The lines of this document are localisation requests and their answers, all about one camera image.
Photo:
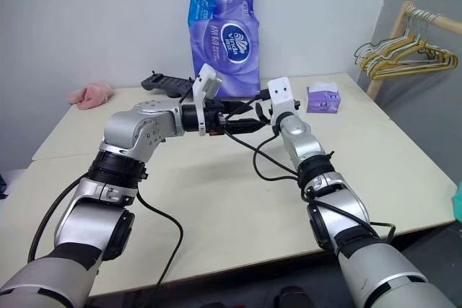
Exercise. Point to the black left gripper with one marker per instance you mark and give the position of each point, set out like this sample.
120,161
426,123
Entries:
214,120

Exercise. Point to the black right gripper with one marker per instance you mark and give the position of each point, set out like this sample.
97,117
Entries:
263,115

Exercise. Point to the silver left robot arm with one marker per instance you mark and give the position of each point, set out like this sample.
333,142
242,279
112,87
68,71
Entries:
126,127

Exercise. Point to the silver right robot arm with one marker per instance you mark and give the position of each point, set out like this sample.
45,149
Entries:
299,135

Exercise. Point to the purple tissue box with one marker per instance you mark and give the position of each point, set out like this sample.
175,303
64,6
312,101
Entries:
323,100

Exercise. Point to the blue purple tissue pack bag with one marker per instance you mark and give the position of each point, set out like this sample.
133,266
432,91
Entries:
223,34

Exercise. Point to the dark grey handheld controller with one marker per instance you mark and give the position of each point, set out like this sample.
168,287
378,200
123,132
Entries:
162,82

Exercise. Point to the pink towel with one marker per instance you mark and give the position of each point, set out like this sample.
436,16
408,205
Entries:
92,95

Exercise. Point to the wooden clothes rack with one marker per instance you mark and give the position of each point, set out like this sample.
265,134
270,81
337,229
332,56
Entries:
397,30

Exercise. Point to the dark rounded shape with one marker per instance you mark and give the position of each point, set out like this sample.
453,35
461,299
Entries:
290,297

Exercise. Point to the dark object at table side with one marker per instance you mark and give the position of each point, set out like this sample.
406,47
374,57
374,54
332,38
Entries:
3,185

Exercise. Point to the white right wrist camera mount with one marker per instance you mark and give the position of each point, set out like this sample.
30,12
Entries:
281,100

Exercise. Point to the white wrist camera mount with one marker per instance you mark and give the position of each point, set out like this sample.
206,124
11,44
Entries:
207,77
281,100

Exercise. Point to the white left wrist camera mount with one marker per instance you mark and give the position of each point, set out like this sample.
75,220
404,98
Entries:
207,77

